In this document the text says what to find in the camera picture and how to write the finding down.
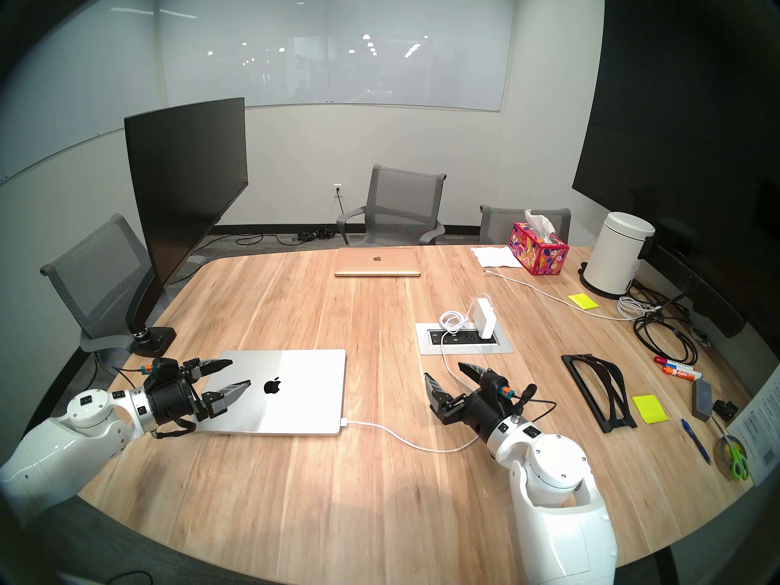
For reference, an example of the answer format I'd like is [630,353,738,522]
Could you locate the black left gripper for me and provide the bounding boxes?
[144,358,252,432]

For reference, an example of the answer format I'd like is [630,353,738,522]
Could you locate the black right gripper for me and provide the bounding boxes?
[424,363,519,442]

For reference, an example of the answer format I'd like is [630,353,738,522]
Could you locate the white MacBook charging cable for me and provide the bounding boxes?
[340,294,491,453]

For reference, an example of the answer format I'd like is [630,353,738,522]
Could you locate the silver MacBook laptop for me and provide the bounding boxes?
[196,349,347,437]

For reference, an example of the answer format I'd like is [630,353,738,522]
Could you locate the gold MacBook laptop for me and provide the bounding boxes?
[334,247,422,278]

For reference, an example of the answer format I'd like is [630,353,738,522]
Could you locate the table power outlet box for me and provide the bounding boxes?
[416,321,514,355]

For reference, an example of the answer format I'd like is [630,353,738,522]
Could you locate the white power adapter brick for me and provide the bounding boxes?
[474,297,500,339]

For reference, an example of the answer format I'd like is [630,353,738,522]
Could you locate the black monitor stand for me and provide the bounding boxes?
[125,264,177,358]

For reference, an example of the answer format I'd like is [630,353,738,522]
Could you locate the white paper napkin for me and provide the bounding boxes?
[470,246,523,269]

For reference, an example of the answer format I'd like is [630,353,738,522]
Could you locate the colourful floral tissue box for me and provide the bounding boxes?
[508,210,570,276]

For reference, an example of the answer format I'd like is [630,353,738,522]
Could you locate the black laptop stand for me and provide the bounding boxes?
[561,353,639,433]

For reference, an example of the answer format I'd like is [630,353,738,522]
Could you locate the grey mesh office chair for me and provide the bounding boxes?
[479,205,572,246]
[336,165,447,247]
[40,213,159,354]

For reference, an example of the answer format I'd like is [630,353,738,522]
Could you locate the white cylindrical bin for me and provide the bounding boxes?
[579,211,656,300]

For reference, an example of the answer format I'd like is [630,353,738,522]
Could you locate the black curved desktop monitor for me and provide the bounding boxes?
[124,97,249,288]

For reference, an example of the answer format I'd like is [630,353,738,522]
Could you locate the blue pen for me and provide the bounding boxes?
[681,418,712,466]

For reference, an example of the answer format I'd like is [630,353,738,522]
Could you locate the grey whiteboard eraser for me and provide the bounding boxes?
[690,380,714,422]

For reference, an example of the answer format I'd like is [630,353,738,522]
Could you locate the black video bar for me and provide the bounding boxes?
[646,221,745,338]

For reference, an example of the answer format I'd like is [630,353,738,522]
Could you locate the white printed paper sheet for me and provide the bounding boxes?
[725,364,780,487]

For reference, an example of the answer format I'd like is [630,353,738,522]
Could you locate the large glass whiteboard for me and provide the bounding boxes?
[157,0,516,112]

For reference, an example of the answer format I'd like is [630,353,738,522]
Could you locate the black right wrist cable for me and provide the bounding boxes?
[495,383,558,432]

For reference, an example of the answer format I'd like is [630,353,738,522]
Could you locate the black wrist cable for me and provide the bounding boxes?
[111,361,153,389]
[495,383,558,432]

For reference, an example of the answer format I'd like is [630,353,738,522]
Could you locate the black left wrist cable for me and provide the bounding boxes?
[111,361,153,389]

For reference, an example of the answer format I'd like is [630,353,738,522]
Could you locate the black floor cable bundle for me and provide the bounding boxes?
[216,227,339,246]

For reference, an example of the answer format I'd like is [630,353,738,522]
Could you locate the black coiled cable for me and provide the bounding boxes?
[633,282,698,365]

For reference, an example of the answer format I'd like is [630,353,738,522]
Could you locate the long white coiled cable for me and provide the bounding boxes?
[483,270,662,321]

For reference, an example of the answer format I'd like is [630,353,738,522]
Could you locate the green handled scissors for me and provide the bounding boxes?
[716,419,750,482]

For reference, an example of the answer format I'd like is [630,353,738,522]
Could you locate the large black wall television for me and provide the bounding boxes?
[572,0,780,304]

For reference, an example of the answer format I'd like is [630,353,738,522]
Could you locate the glass wall panel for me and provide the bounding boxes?
[0,0,166,182]

